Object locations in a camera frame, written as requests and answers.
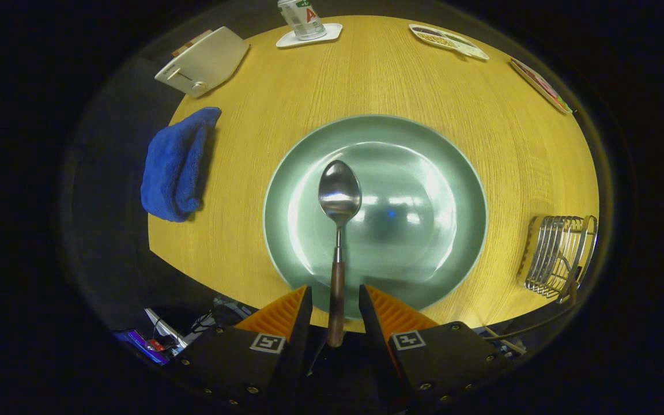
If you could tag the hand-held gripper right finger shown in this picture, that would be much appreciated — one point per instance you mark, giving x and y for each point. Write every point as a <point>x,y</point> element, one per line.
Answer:
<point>375,334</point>

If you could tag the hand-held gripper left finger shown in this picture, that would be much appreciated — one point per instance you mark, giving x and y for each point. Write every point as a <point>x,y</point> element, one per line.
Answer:
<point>300,328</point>

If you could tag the pale green plate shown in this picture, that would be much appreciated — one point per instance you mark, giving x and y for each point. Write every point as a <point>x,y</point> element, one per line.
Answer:
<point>418,207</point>

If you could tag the blue cloth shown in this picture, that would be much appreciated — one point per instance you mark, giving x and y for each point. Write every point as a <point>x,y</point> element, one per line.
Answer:
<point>173,167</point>

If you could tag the white toaster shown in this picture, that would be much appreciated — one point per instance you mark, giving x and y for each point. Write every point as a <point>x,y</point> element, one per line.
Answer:
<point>205,63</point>

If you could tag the white square coaster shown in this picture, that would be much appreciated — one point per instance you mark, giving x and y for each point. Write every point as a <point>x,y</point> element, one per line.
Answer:
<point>329,33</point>

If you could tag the white plate of food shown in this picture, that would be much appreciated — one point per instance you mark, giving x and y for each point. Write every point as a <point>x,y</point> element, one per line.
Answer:
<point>539,85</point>

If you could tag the white divided dish with beans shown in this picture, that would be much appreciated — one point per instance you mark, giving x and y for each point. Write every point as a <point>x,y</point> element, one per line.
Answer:
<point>450,41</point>

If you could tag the toast slice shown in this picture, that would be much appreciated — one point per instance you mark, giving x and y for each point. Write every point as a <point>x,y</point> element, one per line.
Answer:
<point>191,41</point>

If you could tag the white drink bottle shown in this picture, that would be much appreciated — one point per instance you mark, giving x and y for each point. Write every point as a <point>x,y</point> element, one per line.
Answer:
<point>303,17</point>

